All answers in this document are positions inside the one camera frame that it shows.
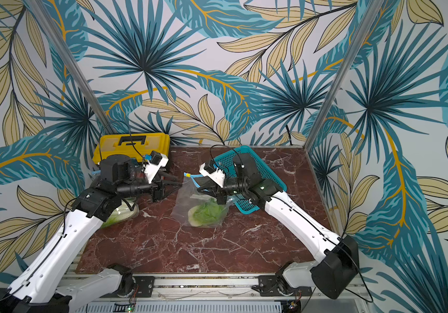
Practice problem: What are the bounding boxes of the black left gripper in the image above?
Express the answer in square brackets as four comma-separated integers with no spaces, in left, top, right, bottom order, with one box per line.
[116,171,183,203]

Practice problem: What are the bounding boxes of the chinese cabbage back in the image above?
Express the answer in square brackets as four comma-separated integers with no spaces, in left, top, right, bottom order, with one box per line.
[187,199,229,228]

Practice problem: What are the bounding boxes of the clear zipper bag blue seal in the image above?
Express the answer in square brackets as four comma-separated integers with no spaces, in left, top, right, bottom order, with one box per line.
[101,198,139,229]

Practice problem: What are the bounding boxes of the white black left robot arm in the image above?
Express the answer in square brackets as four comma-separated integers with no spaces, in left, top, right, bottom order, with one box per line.
[0,151,180,312]

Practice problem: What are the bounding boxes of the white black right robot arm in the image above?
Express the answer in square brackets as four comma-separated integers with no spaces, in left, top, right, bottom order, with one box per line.
[189,146,360,299]

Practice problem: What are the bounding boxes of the teal plastic basket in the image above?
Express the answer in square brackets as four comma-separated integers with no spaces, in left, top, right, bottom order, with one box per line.
[212,146,287,215]

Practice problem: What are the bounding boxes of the yellow black plastic toolbox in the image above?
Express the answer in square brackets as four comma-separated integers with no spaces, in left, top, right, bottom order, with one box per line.
[92,133,170,164]

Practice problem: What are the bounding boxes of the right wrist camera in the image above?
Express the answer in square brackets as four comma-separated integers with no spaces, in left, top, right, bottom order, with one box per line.
[199,163,226,188]

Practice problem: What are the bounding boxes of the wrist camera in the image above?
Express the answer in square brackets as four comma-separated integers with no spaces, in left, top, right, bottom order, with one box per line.
[143,151,169,183]
[199,163,226,188]

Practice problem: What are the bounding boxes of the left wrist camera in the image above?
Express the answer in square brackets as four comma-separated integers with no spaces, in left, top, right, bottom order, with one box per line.
[143,151,169,183]

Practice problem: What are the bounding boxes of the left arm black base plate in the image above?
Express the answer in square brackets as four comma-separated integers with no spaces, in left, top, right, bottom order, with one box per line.
[118,275,155,298]

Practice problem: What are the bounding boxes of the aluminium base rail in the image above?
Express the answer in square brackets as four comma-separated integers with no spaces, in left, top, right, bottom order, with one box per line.
[32,272,373,313]

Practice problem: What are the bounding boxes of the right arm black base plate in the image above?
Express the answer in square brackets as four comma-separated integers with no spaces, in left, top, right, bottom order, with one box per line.
[251,275,312,297]

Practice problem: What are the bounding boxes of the left aluminium corner post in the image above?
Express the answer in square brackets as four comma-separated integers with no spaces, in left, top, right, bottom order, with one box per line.
[27,0,116,134]

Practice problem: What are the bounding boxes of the aluminium corner post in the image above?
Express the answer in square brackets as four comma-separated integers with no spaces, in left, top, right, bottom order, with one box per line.
[304,0,384,153]
[27,0,116,134]

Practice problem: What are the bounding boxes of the right aluminium corner post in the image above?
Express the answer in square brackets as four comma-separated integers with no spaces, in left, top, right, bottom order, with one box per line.
[304,0,384,153]

